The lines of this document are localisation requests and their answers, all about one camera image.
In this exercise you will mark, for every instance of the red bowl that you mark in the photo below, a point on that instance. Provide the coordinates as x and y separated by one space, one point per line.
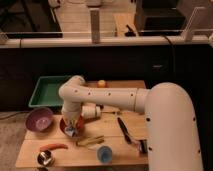
79 126

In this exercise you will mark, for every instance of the white towel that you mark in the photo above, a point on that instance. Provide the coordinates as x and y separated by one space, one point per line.
70 131

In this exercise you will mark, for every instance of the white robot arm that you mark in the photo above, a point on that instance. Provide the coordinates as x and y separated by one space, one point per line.
173 138

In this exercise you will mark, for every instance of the purple bowl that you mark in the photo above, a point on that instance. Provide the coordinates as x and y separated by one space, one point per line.
39 119

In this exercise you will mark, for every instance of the orange yellow fruit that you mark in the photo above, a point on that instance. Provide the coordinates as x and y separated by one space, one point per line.
101 84

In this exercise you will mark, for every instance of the wooden board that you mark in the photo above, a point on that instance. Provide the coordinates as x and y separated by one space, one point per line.
74 156

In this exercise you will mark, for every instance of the black tool on counter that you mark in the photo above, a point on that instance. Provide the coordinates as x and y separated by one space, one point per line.
130 32

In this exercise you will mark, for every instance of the green plastic tray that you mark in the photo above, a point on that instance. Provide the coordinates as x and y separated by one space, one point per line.
45 93

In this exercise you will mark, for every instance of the blue cup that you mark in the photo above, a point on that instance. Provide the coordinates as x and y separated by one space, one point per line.
104 154

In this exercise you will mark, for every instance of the orange carrot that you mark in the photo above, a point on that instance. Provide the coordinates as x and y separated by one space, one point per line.
53 146

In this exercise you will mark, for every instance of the black box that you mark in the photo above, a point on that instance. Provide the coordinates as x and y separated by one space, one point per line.
158 15

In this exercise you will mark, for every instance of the black handled spatula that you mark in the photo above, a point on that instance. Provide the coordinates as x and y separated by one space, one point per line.
141 144

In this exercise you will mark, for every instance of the white vertical post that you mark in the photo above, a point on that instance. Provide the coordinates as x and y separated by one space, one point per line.
95 25

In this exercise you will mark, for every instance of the white angled bracket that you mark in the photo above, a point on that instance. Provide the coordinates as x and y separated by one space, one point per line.
194 19

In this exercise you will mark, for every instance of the white horizontal rail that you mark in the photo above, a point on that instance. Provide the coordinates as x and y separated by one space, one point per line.
105 41

